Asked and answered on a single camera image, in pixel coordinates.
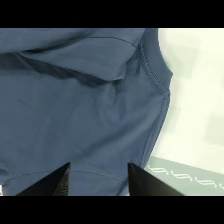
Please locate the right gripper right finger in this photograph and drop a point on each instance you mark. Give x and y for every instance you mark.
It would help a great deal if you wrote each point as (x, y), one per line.
(146, 183)

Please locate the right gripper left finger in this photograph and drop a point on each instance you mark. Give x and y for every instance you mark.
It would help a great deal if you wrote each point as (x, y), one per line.
(53, 183)

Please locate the blue T-shirt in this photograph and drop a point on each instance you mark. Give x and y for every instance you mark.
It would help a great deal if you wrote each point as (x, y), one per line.
(76, 113)

